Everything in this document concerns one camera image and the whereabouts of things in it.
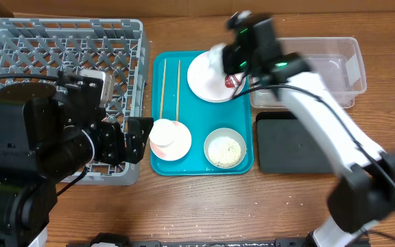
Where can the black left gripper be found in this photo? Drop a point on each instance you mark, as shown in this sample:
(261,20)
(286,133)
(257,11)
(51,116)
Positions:
(112,143)

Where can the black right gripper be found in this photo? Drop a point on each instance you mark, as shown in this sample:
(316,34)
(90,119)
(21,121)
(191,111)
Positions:
(230,53)

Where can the red snack wrapper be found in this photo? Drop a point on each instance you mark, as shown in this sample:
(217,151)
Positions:
(232,81)

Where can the white rice grains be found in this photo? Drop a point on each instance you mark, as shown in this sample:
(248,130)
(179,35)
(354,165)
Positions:
(224,152)

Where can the grey bowl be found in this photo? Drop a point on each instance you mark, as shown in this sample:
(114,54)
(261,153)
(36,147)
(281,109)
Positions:
(225,132)

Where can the white paper cup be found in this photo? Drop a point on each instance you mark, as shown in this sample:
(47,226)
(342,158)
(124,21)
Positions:
(162,132)

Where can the white tissue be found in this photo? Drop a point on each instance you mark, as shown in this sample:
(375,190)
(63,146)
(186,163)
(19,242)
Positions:
(215,57)

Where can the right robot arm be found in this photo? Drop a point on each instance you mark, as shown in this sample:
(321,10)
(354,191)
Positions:
(365,194)

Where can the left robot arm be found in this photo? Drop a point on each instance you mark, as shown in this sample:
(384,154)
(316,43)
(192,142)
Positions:
(52,127)

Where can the clear plastic waste bin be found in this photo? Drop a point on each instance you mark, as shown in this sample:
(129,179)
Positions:
(337,59)

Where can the black waste tray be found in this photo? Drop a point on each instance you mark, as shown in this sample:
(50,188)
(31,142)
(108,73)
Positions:
(286,147)

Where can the grey dishwasher rack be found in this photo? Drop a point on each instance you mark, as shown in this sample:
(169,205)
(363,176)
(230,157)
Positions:
(118,47)

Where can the small pink-rimmed white plate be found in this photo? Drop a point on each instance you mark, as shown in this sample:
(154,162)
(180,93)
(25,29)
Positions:
(180,146)

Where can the teal serving tray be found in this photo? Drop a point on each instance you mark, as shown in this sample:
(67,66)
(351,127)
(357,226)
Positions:
(199,116)

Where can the large white plate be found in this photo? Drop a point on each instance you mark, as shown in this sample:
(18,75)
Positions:
(208,84)

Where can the left wooden chopstick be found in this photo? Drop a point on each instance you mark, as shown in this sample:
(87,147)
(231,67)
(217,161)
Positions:
(163,89)

